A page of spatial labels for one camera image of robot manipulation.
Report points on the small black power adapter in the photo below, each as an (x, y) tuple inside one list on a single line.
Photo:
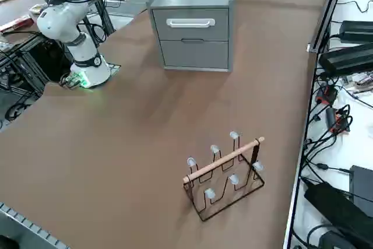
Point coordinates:
[(335, 241)]

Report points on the aluminium profile post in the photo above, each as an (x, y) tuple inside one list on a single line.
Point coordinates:
[(327, 10)]

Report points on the white post bracket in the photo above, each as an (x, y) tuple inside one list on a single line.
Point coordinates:
[(309, 47)]

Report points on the black box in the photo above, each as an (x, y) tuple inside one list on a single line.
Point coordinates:
[(362, 182)]

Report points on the small tray box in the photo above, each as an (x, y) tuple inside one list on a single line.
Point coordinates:
[(36, 9)]

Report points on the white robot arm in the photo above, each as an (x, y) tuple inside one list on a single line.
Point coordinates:
[(84, 53)]

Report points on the red black electronic module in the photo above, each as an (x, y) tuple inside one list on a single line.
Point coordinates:
[(338, 120), (327, 94)]

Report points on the ribbed power supply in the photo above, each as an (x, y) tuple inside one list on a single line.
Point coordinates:
[(346, 58)]

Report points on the gray metal frame leg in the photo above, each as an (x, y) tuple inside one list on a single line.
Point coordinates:
[(106, 18)]

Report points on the black power brick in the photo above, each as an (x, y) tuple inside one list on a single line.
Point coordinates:
[(357, 30)]

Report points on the long black power adapter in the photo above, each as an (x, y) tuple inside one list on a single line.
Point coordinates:
[(335, 205)]

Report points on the gray ribbed rail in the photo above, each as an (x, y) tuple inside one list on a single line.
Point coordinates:
[(29, 227)]

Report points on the brown side desk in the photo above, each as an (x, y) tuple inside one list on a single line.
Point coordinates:
[(17, 10)]

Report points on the red flat box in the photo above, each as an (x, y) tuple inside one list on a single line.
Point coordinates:
[(20, 23)]

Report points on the black aluminium frame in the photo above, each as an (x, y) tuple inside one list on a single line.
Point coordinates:
[(35, 65)]

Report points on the small circuit boards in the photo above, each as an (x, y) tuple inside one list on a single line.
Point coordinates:
[(361, 81)]

